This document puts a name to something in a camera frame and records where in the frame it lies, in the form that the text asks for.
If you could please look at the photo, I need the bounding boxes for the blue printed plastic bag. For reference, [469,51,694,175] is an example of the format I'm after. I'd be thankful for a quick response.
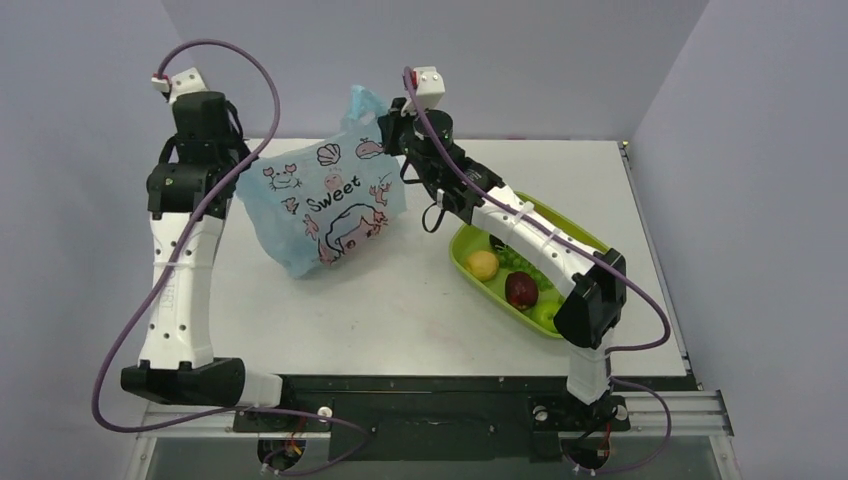
[236,86,406,278]

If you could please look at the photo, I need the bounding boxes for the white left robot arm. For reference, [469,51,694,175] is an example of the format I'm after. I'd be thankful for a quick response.
[120,91,299,430]

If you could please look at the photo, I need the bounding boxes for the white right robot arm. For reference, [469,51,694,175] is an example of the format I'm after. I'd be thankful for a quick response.
[378,97,626,427]

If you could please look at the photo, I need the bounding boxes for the dark purple fake plum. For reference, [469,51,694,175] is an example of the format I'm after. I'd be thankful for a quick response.
[488,235,506,253]

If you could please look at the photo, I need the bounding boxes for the yellow fake lemon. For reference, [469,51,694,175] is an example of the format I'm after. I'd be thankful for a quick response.
[464,250,500,282]

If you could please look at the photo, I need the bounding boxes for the green fake grapes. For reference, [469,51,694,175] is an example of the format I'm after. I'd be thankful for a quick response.
[495,246,553,291]

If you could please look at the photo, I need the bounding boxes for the dark red fake fruit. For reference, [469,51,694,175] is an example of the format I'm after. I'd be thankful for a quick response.
[504,271,539,311]

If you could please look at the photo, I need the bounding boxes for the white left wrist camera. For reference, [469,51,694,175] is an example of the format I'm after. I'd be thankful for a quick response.
[151,67,208,105]

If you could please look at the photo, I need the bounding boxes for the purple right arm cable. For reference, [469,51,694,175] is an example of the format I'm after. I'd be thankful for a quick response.
[402,65,673,352]

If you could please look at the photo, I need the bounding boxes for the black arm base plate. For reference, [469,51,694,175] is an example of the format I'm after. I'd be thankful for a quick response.
[231,370,664,465]

